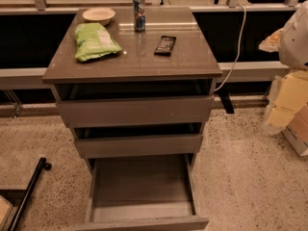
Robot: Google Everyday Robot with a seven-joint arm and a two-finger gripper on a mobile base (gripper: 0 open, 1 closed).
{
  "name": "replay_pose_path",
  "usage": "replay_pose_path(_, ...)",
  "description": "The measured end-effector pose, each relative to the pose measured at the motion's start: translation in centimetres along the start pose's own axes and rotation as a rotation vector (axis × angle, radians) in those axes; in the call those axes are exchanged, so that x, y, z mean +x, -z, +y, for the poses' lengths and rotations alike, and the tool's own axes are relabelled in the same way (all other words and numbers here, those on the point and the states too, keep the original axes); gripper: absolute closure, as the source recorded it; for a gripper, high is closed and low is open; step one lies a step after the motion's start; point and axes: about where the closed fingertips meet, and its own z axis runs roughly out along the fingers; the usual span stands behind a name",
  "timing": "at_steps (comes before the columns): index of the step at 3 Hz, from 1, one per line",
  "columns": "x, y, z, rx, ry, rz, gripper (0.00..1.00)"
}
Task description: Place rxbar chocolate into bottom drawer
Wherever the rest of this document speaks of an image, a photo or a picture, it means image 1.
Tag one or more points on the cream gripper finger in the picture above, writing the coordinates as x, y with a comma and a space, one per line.
287, 96
272, 42

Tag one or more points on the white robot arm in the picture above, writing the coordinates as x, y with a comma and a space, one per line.
293, 50

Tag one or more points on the grey top drawer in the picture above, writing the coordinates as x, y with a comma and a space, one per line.
144, 111

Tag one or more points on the grey middle drawer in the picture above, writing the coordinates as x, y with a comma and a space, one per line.
138, 146

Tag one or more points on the grey drawer cabinet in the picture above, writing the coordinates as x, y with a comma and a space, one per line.
136, 72

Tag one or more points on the grey open bottom drawer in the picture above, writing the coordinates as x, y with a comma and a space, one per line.
146, 193

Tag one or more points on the cardboard box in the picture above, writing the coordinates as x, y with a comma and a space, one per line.
297, 132

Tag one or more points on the blue energy drink can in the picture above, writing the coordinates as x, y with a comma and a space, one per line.
139, 15

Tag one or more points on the white bowl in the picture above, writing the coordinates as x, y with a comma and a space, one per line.
100, 15

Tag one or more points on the green chip bag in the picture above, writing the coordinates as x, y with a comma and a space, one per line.
93, 41

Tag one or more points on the black metal frame leg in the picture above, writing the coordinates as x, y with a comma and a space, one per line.
42, 164

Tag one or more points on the grey horizontal rail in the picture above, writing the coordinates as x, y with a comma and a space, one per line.
31, 78

